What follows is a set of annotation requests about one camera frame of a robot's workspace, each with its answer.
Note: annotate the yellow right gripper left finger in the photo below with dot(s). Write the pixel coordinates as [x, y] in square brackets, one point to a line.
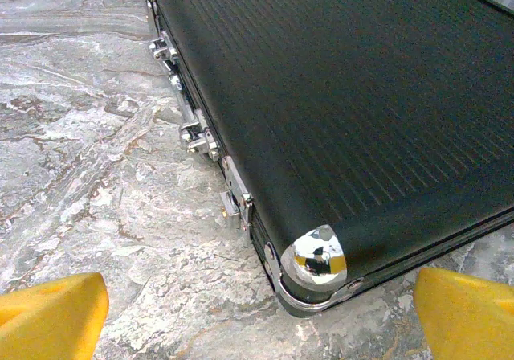
[48, 320]

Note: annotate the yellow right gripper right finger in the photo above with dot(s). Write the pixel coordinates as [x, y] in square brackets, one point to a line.
[470, 324]

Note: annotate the black ribbed hard case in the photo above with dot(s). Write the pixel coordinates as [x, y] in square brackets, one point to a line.
[341, 95]

